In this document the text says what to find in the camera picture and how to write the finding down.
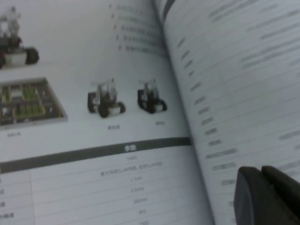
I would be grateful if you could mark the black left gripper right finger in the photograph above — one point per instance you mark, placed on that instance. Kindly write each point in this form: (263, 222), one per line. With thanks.
(288, 194)

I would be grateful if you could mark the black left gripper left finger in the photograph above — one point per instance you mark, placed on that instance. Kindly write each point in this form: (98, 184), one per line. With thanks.
(250, 199)

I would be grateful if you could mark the white product catalog book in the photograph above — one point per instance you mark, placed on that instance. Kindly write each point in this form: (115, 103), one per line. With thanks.
(117, 70)

